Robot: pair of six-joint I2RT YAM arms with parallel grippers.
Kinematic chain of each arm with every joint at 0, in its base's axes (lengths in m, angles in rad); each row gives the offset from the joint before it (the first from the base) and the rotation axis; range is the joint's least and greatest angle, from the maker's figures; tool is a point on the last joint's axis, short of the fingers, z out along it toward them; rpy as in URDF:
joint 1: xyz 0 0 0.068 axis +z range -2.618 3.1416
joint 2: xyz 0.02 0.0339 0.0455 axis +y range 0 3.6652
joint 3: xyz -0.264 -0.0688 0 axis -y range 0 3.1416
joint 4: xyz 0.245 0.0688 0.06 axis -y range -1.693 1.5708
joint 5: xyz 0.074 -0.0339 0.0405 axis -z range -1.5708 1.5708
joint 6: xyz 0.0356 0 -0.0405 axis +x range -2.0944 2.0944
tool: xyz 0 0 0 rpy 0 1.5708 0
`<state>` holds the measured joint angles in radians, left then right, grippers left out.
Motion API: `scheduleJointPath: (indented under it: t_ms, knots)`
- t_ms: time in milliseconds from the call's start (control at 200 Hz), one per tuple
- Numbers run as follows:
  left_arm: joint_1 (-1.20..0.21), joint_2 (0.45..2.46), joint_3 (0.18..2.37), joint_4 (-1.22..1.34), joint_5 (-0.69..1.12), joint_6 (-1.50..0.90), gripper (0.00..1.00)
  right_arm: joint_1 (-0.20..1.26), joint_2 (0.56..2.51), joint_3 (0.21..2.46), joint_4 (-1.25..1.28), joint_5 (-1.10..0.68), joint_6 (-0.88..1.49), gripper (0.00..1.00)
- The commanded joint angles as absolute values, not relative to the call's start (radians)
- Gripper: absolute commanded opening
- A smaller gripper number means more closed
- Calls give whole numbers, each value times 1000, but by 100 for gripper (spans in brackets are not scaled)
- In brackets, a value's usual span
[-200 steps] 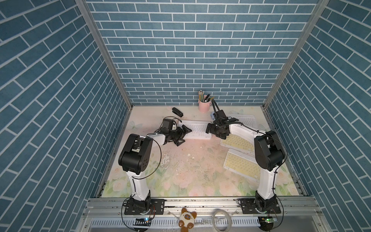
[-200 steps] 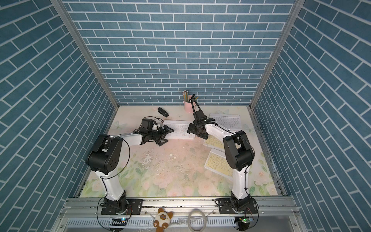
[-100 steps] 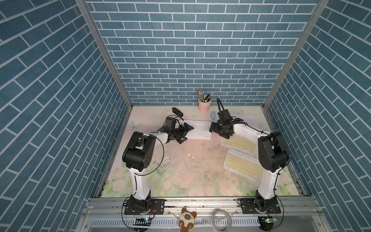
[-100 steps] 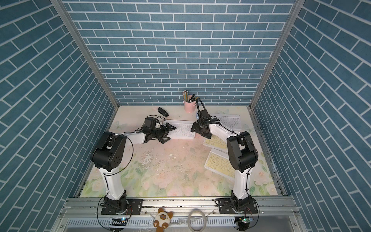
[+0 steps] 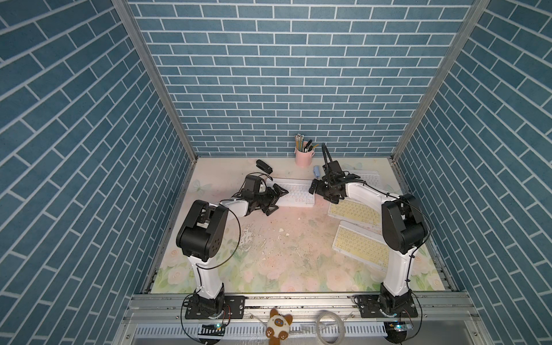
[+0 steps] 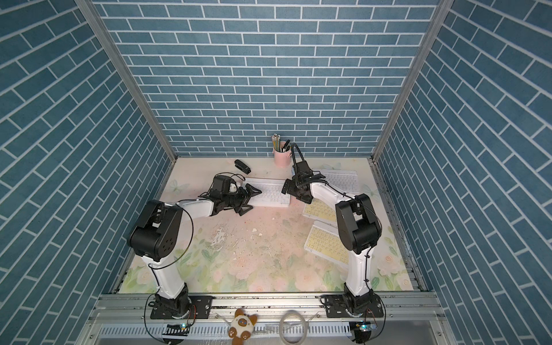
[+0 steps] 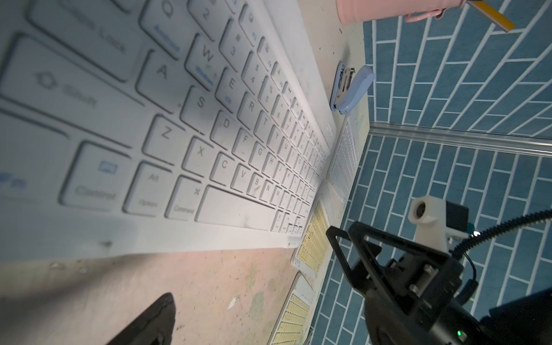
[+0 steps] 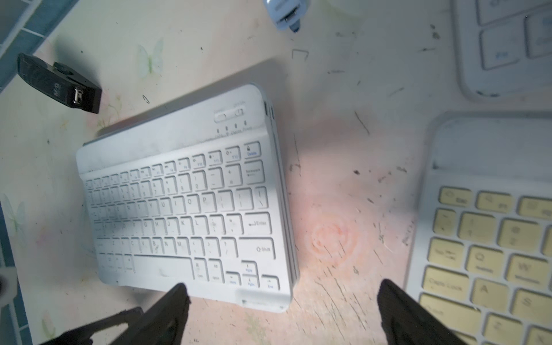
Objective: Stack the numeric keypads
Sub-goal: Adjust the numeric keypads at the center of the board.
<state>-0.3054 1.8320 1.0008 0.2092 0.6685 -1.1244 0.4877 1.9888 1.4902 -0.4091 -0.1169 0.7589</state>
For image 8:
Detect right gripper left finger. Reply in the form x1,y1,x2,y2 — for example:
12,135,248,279
112,283,191,344

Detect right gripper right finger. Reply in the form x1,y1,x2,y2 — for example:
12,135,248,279
377,279,464,344

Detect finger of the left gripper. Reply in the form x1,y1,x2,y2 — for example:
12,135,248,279
43,307,144,345

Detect yellow keyboard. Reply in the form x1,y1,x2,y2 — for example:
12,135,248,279
405,112,551,344

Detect white keyboard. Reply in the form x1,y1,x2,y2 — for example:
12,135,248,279
76,84,299,313
451,0,551,99

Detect black stapler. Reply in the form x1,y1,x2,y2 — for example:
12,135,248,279
17,53,102,114

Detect blue correction tape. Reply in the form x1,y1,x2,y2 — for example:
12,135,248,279
263,0,311,33

